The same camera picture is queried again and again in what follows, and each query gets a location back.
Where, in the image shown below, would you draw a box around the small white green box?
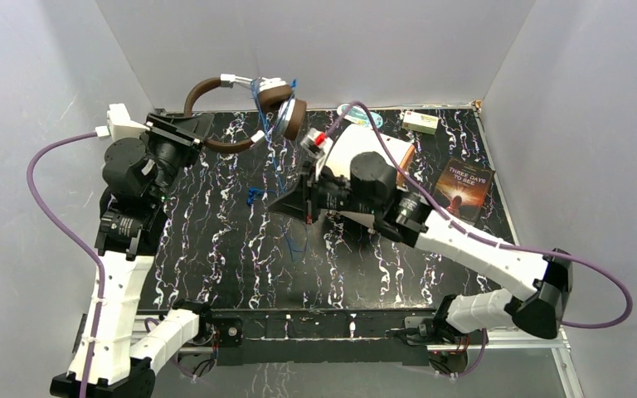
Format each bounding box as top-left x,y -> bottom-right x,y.
401,110 -> 440,135

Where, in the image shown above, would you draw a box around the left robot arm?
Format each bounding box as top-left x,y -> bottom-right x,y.
50,114 -> 221,397

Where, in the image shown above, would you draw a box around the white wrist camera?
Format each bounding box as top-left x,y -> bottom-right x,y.
300,128 -> 333,181
95,103 -> 149,142

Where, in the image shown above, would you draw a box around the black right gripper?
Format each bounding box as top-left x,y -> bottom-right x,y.
268,160 -> 379,226

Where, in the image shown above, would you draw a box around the brown silver headphones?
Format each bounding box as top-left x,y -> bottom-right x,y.
182,73 -> 309,155

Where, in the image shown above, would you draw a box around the dark book three days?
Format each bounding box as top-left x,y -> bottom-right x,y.
433,158 -> 495,225

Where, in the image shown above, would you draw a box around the white cylindrical drum box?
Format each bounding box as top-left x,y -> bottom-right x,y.
325,124 -> 416,177

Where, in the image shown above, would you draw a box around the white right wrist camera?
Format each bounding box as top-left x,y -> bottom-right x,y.
300,128 -> 333,181

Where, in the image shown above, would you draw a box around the blue white blister pack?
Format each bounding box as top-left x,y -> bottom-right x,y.
336,104 -> 383,129

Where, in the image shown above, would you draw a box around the thin blue headphone cable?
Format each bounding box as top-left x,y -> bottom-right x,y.
244,76 -> 311,264

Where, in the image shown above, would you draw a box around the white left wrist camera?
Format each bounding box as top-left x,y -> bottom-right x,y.
95,103 -> 149,142

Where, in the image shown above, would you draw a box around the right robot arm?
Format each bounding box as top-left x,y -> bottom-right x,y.
269,152 -> 571,343

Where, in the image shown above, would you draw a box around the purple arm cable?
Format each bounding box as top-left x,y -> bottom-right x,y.
26,131 -> 108,398
321,100 -> 634,380

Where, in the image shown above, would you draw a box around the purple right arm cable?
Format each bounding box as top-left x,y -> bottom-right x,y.
321,100 -> 634,380

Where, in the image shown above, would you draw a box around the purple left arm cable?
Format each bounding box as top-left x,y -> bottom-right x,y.
26,131 -> 108,398

